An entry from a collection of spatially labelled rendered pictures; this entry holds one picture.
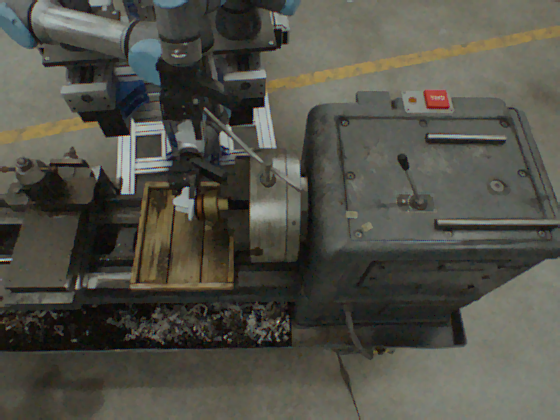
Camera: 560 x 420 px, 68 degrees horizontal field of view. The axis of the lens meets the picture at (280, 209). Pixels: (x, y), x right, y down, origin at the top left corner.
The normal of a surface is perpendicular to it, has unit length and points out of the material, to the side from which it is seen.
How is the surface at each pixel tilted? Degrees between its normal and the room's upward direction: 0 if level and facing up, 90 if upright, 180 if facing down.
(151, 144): 0
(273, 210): 33
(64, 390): 0
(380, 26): 0
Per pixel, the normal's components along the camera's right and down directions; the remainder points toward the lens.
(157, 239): 0.04, -0.46
